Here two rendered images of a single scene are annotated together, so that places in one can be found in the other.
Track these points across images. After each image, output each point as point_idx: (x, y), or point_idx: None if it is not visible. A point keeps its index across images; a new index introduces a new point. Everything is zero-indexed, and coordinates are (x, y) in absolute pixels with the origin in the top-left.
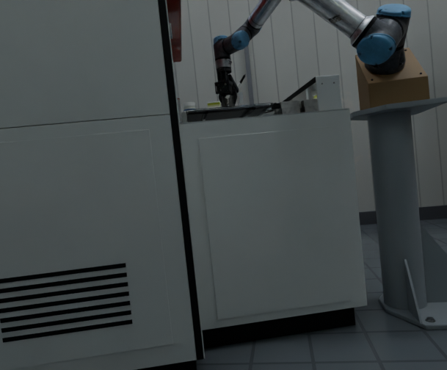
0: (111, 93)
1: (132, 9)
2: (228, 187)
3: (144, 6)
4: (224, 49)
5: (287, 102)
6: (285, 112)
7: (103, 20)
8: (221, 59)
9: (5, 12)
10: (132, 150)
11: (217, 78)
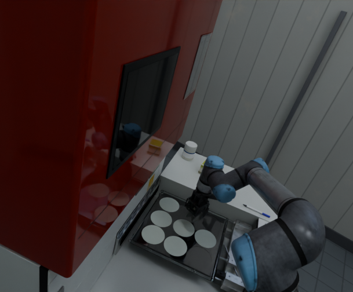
0: None
1: (13, 277)
2: None
3: (25, 281)
4: (208, 183)
5: (232, 282)
6: (224, 288)
7: None
8: (203, 184)
9: None
10: None
11: (190, 198)
